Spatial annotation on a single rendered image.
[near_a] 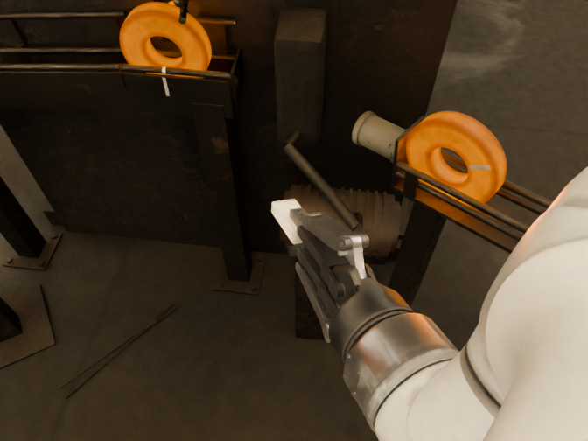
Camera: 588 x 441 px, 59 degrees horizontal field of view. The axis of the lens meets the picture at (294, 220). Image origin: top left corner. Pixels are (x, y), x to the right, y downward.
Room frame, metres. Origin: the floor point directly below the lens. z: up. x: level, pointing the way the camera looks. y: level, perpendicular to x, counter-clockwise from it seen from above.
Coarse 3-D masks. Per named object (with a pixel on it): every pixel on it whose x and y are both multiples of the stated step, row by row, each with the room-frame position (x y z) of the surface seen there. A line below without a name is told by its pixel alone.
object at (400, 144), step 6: (420, 120) 0.60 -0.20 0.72; (414, 126) 0.59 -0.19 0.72; (408, 132) 0.58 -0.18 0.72; (396, 138) 0.56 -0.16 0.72; (402, 138) 0.57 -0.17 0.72; (396, 144) 0.56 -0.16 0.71; (402, 144) 0.57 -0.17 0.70; (396, 150) 0.56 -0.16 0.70; (402, 150) 0.57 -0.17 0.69; (396, 156) 0.56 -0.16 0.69; (402, 156) 0.57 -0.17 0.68; (396, 162) 0.56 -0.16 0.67; (408, 162) 0.58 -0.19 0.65; (396, 168) 0.56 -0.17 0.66; (396, 180) 0.56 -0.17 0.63
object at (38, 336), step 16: (32, 288) 0.69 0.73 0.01; (0, 304) 0.58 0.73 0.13; (16, 304) 0.64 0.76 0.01; (32, 304) 0.64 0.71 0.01; (0, 320) 0.55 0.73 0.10; (16, 320) 0.58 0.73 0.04; (32, 320) 0.60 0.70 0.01; (48, 320) 0.60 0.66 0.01; (0, 336) 0.54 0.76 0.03; (16, 336) 0.55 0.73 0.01; (32, 336) 0.55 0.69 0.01; (48, 336) 0.55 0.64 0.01; (0, 352) 0.51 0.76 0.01; (16, 352) 0.51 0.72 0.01; (32, 352) 0.51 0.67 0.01; (0, 368) 0.47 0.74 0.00
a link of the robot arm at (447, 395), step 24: (456, 360) 0.12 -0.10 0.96; (408, 384) 0.12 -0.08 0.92; (432, 384) 0.11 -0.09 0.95; (456, 384) 0.10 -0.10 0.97; (480, 384) 0.10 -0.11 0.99; (384, 408) 0.11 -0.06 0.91; (408, 408) 0.10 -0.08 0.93; (432, 408) 0.10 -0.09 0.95; (456, 408) 0.09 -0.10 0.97; (480, 408) 0.09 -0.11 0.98; (384, 432) 0.09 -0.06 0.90; (408, 432) 0.09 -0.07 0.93; (432, 432) 0.08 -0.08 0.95; (456, 432) 0.08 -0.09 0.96; (480, 432) 0.07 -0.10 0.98
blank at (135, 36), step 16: (128, 16) 0.77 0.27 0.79; (144, 16) 0.75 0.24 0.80; (160, 16) 0.75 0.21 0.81; (176, 16) 0.75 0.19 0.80; (128, 32) 0.76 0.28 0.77; (144, 32) 0.76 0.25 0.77; (160, 32) 0.75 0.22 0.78; (176, 32) 0.75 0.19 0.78; (192, 32) 0.74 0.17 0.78; (128, 48) 0.76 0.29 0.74; (144, 48) 0.76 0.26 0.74; (192, 48) 0.74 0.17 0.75; (208, 48) 0.76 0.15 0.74; (144, 64) 0.76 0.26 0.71; (160, 64) 0.76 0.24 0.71; (176, 64) 0.76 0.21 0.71; (192, 64) 0.75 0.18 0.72; (208, 64) 0.75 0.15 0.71
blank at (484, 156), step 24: (432, 120) 0.55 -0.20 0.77; (456, 120) 0.54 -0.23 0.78; (408, 144) 0.57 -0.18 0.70; (432, 144) 0.54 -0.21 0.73; (456, 144) 0.52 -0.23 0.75; (480, 144) 0.50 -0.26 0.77; (432, 168) 0.54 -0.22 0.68; (480, 168) 0.49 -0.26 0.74; (504, 168) 0.49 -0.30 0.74; (480, 192) 0.48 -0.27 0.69
